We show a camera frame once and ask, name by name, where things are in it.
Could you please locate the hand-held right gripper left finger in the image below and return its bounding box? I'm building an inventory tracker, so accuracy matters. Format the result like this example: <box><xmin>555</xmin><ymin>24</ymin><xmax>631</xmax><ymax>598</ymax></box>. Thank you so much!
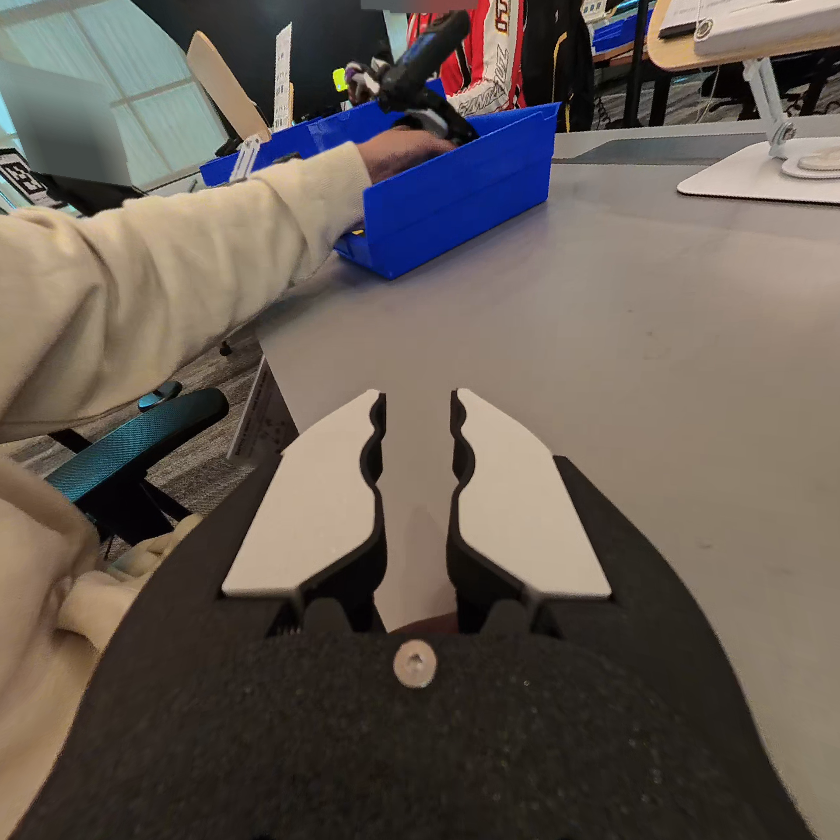
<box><xmin>222</xmin><ymin>388</ymin><xmax>388</xmax><ymax>599</ymax></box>

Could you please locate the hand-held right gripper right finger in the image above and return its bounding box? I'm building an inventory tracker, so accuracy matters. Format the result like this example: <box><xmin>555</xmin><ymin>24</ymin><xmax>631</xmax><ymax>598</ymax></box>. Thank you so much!
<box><xmin>446</xmin><ymin>387</ymin><xmax>613</xmax><ymax>603</ymax></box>

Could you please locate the blue plastic bin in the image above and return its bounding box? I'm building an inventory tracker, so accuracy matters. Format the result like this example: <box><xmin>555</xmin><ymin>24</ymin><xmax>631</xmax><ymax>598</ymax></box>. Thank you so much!
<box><xmin>592</xmin><ymin>12</ymin><xmax>654</xmax><ymax>55</ymax></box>
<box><xmin>333</xmin><ymin>101</ymin><xmax>563</xmax><ymax>281</ymax></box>
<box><xmin>199</xmin><ymin>77</ymin><xmax>447</xmax><ymax>188</ymax></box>

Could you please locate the person's left forearm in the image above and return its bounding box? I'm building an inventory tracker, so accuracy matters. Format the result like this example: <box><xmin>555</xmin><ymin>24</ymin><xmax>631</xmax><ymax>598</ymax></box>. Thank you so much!
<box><xmin>0</xmin><ymin>141</ymin><xmax>374</xmax><ymax>444</ymax></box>

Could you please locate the person's left hand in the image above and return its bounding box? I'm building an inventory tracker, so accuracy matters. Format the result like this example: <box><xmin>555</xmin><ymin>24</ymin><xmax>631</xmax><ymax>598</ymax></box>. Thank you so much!
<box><xmin>357</xmin><ymin>125</ymin><xmax>457</xmax><ymax>185</ymax></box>

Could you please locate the newspaper sheet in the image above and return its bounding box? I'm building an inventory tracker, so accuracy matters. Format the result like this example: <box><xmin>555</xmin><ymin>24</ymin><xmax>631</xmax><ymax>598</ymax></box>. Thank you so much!
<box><xmin>226</xmin><ymin>354</ymin><xmax>299</xmax><ymax>470</ymax></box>

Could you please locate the large black screen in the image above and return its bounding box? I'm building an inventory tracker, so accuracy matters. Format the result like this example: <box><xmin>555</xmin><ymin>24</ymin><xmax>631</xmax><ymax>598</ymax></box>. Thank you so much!
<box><xmin>134</xmin><ymin>0</ymin><xmax>408</xmax><ymax>142</ymax></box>

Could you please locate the black garment with yellow trim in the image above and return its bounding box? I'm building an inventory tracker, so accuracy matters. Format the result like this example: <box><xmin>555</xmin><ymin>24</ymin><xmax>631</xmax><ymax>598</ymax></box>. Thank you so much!
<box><xmin>521</xmin><ymin>0</ymin><xmax>595</xmax><ymax>132</ymax></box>

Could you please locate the white printed paper strip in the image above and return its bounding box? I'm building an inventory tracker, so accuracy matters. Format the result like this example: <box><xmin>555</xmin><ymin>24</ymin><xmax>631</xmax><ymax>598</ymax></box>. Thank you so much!
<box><xmin>274</xmin><ymin>23</ymin><xmax>294</xmax><ymax>131</ymax></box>

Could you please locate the black mesh office chair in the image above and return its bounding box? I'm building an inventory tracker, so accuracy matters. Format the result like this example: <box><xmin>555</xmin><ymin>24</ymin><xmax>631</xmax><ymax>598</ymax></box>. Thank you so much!
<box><xmin>46</xmin><ymin>387</ymin><xmax>231</xmax><ymax>546</ymax></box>

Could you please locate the black stand with round base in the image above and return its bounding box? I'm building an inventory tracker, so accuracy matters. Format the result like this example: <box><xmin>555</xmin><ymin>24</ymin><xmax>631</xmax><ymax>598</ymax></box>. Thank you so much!
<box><xmin>138</xmin><ymin>379</ymin><xmax>183</xmax><ymax>413</ymax></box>

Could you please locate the wooden board stand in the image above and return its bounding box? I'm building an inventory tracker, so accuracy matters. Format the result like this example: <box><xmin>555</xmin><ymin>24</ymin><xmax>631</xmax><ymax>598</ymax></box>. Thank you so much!
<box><xmin>185</xmin><ymin>29</ymin><xmax>271</xmax><ymax>142</ymax></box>

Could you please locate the printed instruction sheet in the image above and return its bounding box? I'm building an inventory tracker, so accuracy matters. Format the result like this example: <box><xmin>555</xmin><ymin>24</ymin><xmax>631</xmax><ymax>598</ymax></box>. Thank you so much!
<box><xmin>658</xmin><ymin>0</ymin><xmax>729</xmax><ymax>39</ymax></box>

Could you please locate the white and wooden book stand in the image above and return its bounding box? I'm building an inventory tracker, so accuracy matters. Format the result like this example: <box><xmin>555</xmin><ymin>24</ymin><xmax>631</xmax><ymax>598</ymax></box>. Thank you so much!
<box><xmin>646</xmin><ymin>0</ymin><xmax>840</xmax><ymax>206</ymax></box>

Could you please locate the printed marker sign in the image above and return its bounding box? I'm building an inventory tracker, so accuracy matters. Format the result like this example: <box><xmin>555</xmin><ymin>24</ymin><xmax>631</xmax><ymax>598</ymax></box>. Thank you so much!
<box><xmin>0</xmin><ymin>147</ymin><xmax>50</xmax><ymax>214</ymax></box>

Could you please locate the white wire holder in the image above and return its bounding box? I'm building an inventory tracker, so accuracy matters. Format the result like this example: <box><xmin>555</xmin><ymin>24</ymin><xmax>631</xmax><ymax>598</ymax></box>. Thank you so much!
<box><xmin>231</xmin><ymin>134</ymin><xmax>263</xmax><ymax>181</ymax></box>

